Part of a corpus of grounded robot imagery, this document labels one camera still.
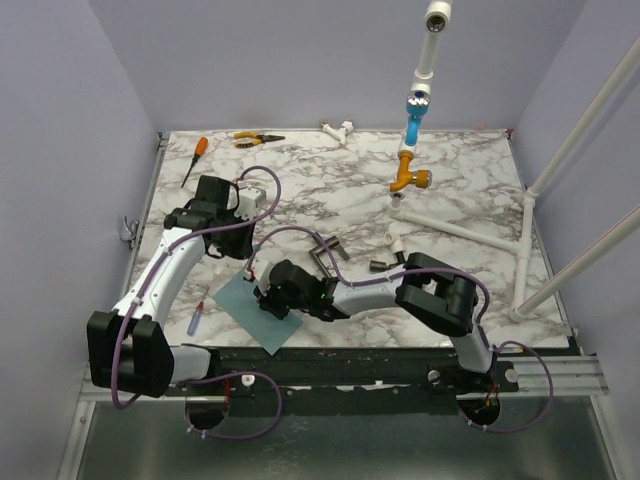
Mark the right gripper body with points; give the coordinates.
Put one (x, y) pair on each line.
(279, 304)

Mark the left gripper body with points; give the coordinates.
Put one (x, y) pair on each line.
(234, 241)

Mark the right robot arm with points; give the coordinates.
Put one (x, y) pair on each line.
(446, 300)

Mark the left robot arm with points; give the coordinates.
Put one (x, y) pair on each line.
(127, 346)

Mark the small white pipe elbow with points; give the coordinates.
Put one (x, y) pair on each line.
(394, 242)

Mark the black metal T bar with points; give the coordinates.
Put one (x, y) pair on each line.
(317, 253)

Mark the black pipe tee fitting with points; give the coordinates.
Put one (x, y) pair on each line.
(376, 266)

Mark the white pipe tee fitting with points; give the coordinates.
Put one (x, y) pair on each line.
(341, 133)

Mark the orange brass tap valve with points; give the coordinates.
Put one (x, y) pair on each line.
(420, 178)

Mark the blue tap valve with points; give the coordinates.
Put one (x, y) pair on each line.
(417, 106)

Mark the white PVC pipe assembly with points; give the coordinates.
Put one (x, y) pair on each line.
(436, 21)

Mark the orange handled screwdriver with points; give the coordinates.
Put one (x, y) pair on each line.
(199, 151)

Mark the yellow handled pliers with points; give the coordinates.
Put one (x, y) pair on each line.
(244, 140)

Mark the metal wall hook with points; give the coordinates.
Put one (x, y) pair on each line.
(129, 230)

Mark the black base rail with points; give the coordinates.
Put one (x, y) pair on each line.
(345, 381)

